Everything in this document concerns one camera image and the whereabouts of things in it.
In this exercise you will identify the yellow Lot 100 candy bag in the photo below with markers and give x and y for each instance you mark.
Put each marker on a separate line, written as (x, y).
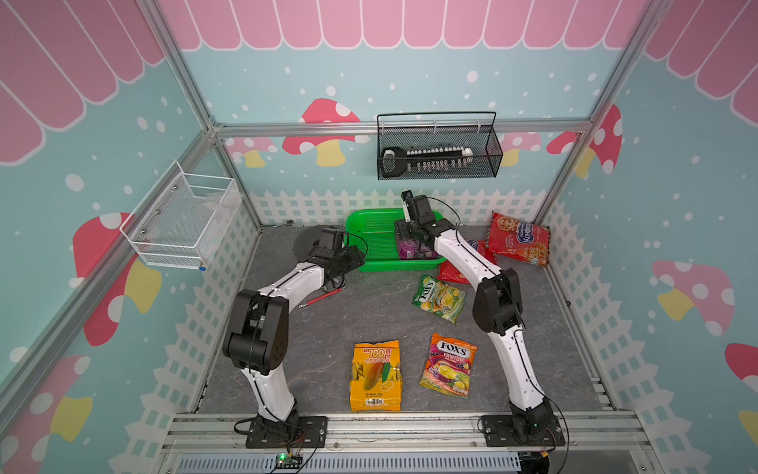
(376, 379)

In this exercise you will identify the white wire wall basket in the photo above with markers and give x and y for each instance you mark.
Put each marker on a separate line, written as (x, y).
(182, 222)

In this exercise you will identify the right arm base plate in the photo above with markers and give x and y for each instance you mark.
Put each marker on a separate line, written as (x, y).
(508, 431)

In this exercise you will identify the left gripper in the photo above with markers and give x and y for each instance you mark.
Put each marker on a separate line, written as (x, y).
(356, 259)

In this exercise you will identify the green Fox's candy bag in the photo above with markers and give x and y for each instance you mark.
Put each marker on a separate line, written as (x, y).
(440, 299)

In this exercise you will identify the orange Fox's candy bag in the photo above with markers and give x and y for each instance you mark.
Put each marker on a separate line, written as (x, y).
(448, 366)

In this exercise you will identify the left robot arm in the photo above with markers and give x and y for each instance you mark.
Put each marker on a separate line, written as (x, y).
(257, 334)

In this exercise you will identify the red handled tool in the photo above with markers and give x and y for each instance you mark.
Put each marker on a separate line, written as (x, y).
(321, 297)

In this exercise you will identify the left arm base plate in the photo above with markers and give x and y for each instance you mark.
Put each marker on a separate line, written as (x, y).
(305, 432)

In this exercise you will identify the black socket bit holder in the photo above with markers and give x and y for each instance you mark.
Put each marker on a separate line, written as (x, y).
(394, 162)

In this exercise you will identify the red candy bag far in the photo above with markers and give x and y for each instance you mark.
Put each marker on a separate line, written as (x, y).
(519, 240)

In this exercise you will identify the black wire wall basket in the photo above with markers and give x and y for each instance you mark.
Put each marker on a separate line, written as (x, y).
(475, 130)

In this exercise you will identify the small green circuit board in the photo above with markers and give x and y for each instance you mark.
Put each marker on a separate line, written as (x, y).
(289, 461)

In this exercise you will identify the purple Lot 100 candy bag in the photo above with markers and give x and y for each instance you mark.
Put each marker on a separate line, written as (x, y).
(412, 250)

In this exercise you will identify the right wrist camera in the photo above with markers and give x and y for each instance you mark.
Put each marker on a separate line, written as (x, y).
(408, 200)

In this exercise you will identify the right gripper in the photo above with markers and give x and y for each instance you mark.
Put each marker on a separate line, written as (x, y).
(401, 229)

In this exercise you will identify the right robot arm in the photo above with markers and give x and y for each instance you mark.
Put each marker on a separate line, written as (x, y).
(497, 308)

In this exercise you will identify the green plastic basket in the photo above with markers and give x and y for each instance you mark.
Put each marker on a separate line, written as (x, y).
(377, 228)

